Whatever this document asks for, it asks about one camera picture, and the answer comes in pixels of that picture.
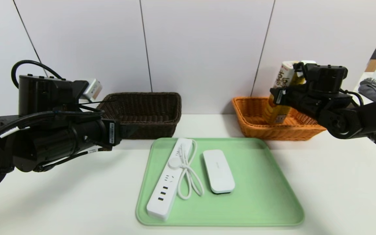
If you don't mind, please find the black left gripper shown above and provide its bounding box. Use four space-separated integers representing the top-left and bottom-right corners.
71 118 139 150

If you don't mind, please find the white power strip with cable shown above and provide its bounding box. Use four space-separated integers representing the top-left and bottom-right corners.
147 138 205 220

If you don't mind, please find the white oblong case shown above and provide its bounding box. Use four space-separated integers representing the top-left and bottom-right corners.
203 149 235 194

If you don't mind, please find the yellow hexagonal snack box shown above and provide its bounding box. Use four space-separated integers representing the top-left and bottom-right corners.
262 61 301 125

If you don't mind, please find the dark brown wicker basket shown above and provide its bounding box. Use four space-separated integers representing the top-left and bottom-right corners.
97 92 182 140

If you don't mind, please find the orange wicker basket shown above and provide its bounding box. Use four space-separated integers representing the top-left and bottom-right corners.
232 97 327 141

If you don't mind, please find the light green plastic tray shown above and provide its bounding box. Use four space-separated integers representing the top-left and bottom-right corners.
136 137 305 226

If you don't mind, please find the white side table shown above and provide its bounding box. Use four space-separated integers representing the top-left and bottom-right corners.
353 72 376 105

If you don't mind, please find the dark grey fabric pouch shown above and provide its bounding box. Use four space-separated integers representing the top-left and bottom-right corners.
359 78 376 102

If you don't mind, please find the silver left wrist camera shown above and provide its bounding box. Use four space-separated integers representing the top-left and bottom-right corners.
79 78 103 102

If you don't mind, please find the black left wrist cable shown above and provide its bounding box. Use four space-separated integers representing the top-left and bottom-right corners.
11 60 63 88

